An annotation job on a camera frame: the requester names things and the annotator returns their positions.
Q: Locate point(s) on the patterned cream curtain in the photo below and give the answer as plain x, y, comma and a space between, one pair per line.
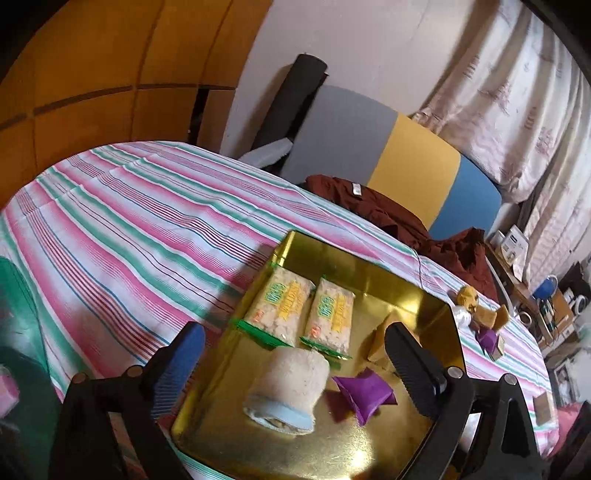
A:
508, 92

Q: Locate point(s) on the purple pouch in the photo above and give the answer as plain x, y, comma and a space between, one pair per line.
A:
364, 392
485, 338

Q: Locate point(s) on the white round device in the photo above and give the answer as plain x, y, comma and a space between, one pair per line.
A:
578, 304

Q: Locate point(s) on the white wrapped armrest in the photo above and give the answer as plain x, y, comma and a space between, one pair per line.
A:
268, 153

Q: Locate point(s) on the small wooden box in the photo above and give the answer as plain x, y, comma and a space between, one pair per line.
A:
545, 408

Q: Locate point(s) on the blue mug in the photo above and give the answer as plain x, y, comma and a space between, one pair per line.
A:
547, 287

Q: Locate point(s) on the striped pink green bedsheet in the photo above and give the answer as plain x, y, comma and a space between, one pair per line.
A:
115, 221

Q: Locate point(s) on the pink blanket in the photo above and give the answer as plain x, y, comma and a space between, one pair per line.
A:
575, 424

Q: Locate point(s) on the wooden wardrobe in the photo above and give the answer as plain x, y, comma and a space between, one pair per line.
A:
115, 46

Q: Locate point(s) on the wooden shelf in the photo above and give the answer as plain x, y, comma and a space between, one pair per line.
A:
517, 288

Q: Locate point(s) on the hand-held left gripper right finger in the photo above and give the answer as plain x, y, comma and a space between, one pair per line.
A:
411, 369

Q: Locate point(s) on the green glass table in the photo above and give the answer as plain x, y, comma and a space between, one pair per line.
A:
18, 288

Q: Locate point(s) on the white blue carton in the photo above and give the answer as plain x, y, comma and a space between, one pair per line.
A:
512, 247

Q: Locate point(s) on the grey yellow blue chair back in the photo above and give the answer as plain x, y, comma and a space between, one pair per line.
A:
415, 166

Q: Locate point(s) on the gold tin box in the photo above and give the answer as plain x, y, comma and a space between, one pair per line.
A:
392, 295

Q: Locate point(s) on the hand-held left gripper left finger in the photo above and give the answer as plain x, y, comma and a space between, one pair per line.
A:
182, 357

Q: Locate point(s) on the white plastic wad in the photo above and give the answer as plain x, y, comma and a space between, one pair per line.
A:
460, 316

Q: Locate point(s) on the photo frame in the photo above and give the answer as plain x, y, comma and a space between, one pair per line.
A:
562, 381

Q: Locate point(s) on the green yellow rice cracker packet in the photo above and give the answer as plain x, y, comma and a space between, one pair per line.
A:
277, 304
328, 316

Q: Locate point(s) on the pink cloth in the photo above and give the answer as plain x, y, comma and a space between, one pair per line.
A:
7, 392

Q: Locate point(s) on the yellow knit sock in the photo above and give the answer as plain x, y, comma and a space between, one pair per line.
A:
467, 297

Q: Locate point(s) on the maroon shirt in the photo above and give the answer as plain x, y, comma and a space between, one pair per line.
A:
369, 198

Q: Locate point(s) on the black rolled mat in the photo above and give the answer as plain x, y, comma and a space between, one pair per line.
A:
291, 97

